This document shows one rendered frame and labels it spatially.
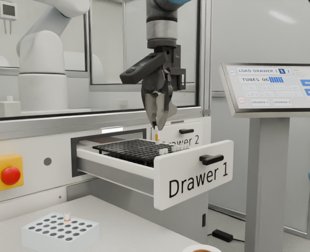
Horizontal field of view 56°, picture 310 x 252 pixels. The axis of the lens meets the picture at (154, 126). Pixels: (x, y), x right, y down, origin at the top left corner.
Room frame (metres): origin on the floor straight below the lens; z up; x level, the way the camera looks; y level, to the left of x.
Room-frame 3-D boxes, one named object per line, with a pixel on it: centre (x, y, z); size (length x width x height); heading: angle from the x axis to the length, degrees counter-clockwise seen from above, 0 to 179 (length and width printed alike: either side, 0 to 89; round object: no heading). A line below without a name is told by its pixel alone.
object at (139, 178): (0.82, 0.05, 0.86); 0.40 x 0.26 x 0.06; 46
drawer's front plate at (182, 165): (0.67, -0.10, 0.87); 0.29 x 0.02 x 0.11; 136
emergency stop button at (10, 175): (0.62, 0.32, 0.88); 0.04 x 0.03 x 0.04; 136
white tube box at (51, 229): (0.54, 0.18, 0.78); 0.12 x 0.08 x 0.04; 63
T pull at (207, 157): (0.65, -0.12, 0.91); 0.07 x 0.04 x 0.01; 136
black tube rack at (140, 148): (0.81, 0.04, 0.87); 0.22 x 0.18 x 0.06; 46
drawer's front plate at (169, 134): (1.12, -0.10, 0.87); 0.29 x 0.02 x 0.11; 136
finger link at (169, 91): (0.69, -0.02, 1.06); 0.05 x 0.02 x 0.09; 45
